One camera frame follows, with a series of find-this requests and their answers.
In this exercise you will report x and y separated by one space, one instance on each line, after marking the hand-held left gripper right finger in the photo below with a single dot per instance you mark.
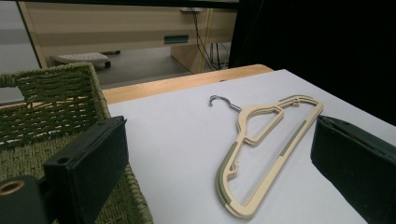
358 165

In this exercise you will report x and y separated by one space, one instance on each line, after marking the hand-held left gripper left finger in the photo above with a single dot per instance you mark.
90 161

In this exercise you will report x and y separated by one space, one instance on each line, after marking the green woven basket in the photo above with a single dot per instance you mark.
53 102

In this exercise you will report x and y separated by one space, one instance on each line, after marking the beige plastic clothes hanger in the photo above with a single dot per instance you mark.
243 127

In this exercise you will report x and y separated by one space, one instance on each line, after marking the white table cover sheet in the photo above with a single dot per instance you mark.
174 149

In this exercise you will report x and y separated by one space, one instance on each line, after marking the beige wooden desk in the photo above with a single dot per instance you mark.
102 28

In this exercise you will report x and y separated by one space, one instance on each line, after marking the black curtain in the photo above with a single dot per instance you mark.
311 37

